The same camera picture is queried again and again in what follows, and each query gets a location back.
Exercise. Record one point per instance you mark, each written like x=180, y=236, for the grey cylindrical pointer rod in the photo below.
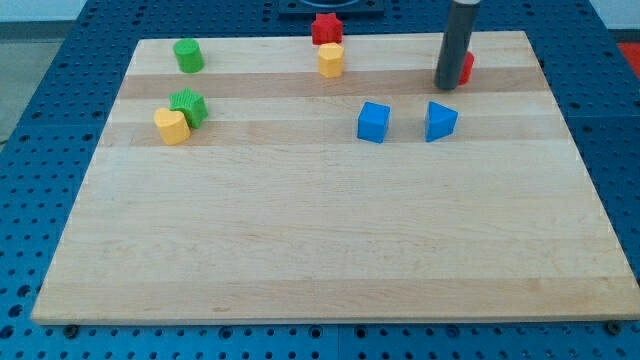
x=456, y=38

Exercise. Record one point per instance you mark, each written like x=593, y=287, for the blue triangular prism block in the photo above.
x=440, y=121

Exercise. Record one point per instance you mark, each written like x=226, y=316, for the red block behind rod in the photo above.
x=467, y=68

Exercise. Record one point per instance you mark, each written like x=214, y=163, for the yellow hexagon block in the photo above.
x=331, y=60

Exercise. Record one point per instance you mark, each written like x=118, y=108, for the yellow heart block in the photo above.
x=172, y=126

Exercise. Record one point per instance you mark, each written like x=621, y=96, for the red star block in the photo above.
x=326, y=28

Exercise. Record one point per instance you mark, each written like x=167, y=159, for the green star block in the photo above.
x=191, y=104

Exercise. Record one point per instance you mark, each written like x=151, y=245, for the blue cube block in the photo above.
x=373, y=122

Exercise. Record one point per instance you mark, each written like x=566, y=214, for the green cylinder block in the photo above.
x=188, y=55

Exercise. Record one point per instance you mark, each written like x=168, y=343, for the wooden board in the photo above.
x=273, y=211

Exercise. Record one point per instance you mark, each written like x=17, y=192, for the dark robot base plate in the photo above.
x=294, y=8

